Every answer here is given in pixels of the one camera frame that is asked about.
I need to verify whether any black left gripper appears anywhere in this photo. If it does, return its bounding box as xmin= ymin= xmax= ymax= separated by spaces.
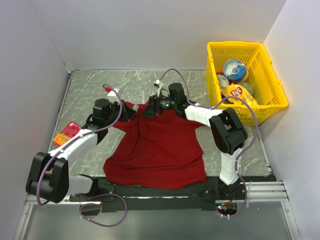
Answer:
xmin=104 ymin=99 xmax=137 ymax=126

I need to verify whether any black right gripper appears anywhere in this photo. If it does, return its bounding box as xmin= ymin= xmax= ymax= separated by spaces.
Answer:
xmin=140 ymin=92 xmax=177 ymax=119

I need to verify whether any red t-shirt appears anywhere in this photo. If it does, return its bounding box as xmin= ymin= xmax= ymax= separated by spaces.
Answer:
xmin=103 ymin=104 xmax=207 ymax=190

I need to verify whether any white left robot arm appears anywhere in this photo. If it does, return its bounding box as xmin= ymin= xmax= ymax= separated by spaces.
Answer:
xmin=25 ymin=98 xmax=137 ymax=205

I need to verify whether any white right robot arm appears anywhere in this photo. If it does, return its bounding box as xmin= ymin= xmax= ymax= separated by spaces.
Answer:
xmin=141 ymin=80 xmax=248 ymax=200

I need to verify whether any pink orange sponge box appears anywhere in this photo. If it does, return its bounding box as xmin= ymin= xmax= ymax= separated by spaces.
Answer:
xmin=53 ymin=121 xmax=82 ymax=148

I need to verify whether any white cup in basket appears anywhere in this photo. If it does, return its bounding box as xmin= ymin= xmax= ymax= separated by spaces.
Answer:
xmin=217 ymin=74 xmax=230 ymax=89

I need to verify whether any yellow Lays chips bag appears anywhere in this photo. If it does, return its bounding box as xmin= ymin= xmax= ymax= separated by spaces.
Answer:
xmin=220 ymin=84 xmax=258 ymax=106

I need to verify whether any blue white globe ball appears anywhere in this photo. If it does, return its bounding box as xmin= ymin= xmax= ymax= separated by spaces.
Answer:
xmin=223 ymin=58 xmax=249 ymax=83

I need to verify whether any green melon ball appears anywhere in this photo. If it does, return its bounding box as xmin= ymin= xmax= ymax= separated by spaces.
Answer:
xmin=239 ymin=82 xmax=255 ymax=97

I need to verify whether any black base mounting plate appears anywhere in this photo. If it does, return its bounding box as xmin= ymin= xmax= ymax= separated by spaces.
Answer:
xmin=69 ymin=174 xmax=277 ymax=213

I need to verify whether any yellow plastic basket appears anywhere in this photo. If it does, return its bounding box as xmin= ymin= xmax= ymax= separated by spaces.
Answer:
xmin=205 ymin=41 xmax=289 ymax=126

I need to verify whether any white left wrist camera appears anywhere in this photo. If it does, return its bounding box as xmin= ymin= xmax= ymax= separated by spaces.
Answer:
xmin=106 ymin=87 xmax=122 ymax=97

